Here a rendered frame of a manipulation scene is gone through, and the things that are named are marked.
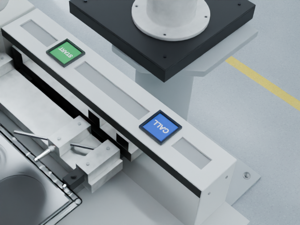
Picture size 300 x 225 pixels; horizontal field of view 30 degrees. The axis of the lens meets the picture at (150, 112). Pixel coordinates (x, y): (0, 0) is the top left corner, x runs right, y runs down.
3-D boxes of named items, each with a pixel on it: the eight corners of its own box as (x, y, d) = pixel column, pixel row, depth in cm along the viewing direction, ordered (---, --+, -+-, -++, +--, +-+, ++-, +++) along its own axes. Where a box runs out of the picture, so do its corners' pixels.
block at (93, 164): (88, 183, 102) (87, 173, 100) (76, 171, 103) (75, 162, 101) (120, 158, 106) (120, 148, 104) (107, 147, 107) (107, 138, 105)
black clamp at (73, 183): (70, 192, 100) (69, 184, 98) (62, 185, 101) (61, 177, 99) (85, 181, 102) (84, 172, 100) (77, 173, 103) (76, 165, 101)
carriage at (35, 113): (91, 194, 104) (91, 185, 102) (-24, 88, 119) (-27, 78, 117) (122, 169, 108) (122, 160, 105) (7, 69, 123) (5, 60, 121)
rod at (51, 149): (37, 165, 103) (36, 160, 102) (32, 160, 104) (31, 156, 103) (56, 151, 105) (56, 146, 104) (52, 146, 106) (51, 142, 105)
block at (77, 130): (60, 156, 105) (58, 147, 103) (48, 146, 107) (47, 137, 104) (91, 133, 109) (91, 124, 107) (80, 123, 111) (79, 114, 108)
